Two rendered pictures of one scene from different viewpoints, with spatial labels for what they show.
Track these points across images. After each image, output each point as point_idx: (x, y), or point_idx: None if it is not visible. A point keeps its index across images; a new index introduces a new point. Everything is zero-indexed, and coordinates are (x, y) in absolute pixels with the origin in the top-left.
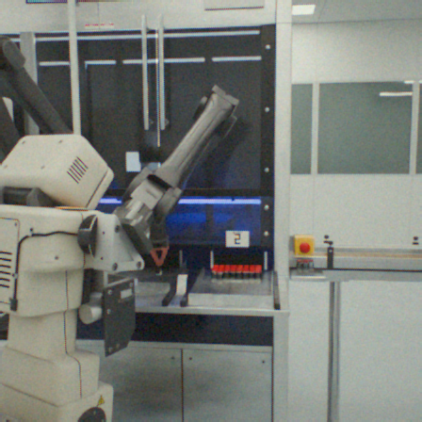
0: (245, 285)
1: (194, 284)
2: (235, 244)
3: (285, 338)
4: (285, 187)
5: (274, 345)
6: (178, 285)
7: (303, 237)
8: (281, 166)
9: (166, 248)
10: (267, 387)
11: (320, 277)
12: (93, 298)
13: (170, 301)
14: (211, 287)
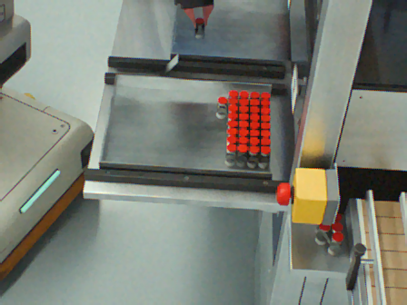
0: (212, 145)
1: (165, 78)
2: (292, 93)
3: (274, 278)
4: (312, 75)
5: (272, 269)
6: (168, 64)
7: (296, 181)
8: (320, 29)
9: (183, 9)
10: (265, 299)
11: (290, 261)
12: (148, 1)
13: (127, 68)
14: (198, 106)
